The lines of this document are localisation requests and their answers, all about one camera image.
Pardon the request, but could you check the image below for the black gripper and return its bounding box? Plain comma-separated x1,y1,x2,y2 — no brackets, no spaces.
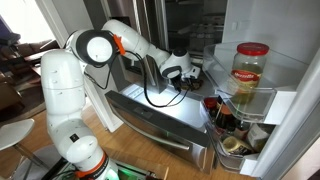
173,75,201,93

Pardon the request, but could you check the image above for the stainless steel fridge drawer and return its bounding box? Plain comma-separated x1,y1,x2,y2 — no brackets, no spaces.
104,82,218,175

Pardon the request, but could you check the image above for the robot base platform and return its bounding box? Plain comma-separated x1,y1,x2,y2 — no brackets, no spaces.
49,156,158,180

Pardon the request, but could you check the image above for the fridge main body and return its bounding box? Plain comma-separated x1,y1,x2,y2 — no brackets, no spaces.
163,0,231,99

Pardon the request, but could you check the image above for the grey drawer control sticker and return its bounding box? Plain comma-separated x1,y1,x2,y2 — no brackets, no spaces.
133,107,154,119

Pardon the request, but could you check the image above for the open white fridge door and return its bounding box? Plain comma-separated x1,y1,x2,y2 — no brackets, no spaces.
199,0,320,180

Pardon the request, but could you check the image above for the red cap bottle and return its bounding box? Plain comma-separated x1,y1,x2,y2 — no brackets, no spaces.
203,96,219,120

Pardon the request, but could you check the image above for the orange cap dark bottle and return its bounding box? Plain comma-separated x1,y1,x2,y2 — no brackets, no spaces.
215,103,235,133

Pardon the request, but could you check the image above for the glass jar red lid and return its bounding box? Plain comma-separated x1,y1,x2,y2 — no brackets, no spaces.
229,41,270,105

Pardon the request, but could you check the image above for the small dark bottle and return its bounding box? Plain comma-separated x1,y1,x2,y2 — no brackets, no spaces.
232,119,252,140

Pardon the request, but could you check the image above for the white container in door bin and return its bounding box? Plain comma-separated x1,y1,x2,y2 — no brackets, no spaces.
221,135,255,156

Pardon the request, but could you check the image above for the white food carton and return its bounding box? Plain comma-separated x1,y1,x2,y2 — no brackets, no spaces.
245,123,272,153

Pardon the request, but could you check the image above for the clear door bin with bottles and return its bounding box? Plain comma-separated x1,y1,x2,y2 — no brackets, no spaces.
199,98,278,173

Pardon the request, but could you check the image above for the white stool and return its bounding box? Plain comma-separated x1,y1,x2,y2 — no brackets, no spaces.
0,118,51,171

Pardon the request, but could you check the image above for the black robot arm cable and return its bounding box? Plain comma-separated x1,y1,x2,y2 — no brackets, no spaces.
83,49,192,109

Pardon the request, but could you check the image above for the curved silver drawer handle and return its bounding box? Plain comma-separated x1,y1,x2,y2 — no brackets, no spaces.
112,105,192,152

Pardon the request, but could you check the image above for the orange cable clip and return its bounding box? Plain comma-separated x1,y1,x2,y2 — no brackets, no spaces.
112,33,127,56

